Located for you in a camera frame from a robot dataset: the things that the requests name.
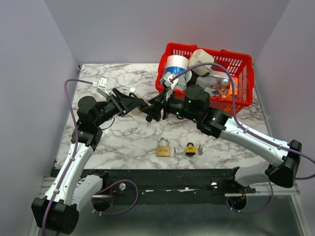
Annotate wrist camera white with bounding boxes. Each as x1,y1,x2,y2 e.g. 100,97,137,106
160,72,179,101
96,76,110,99

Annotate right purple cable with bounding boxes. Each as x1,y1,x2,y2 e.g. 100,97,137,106
169,62,315,180

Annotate grey wrapped paper roll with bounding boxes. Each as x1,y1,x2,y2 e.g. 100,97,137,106
175,74,187,91

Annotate silver keys of yellow padlock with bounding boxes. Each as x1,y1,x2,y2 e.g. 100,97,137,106
197,145,203,155

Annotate black mounting rail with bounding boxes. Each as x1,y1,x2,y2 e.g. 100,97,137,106
81,169,255,206

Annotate beige pump lotion bottle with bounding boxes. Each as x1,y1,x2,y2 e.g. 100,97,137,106
129,87,142,116

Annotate yellow black padlock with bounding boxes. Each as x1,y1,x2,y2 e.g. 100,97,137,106
186,142,196,156

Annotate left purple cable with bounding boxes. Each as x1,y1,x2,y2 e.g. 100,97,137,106
40,79,99,236

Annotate purple cable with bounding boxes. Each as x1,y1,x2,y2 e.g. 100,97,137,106
169,62,315,180
40,79,99,236

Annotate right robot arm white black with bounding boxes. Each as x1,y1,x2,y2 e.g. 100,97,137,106
142,85,302,193

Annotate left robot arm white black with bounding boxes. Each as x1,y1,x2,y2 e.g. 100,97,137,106
31,88,146,234

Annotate white blue paper roll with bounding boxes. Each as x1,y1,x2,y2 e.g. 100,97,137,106
165,55,188,74

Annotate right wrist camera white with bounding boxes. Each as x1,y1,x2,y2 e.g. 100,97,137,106
160,72,179,101

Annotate grey carton box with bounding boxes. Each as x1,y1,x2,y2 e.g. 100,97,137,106
196,76,218,89

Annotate silver can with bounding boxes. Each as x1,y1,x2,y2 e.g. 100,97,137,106
220,78,230,88

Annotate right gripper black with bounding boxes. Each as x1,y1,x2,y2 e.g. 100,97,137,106
141,88,199,122

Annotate orange box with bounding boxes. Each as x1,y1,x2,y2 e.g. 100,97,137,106
229,76,238,96

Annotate brass padlock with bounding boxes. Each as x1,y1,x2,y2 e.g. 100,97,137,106
156,137,171,157

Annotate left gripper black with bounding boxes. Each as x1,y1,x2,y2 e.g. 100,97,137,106
94,88,144,126

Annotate red plastic shopping basket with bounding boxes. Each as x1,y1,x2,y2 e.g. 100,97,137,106
155,42,254,113

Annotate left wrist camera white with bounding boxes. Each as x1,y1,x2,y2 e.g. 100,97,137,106
96,76,110,99

